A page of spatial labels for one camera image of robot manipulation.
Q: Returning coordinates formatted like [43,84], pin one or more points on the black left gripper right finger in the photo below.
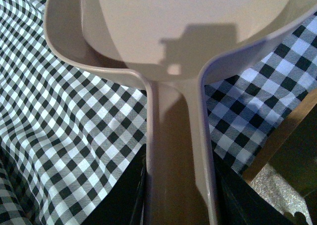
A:
[239,203]

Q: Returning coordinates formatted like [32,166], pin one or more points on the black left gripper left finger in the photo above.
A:
[124,205]

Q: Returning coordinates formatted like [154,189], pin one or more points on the beige plastic dustpan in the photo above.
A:
[172,49]

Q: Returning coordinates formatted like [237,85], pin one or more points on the black white checkered bedsheet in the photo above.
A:
[66,137]

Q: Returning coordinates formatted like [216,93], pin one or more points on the wooden bed frame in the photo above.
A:
[280,135]

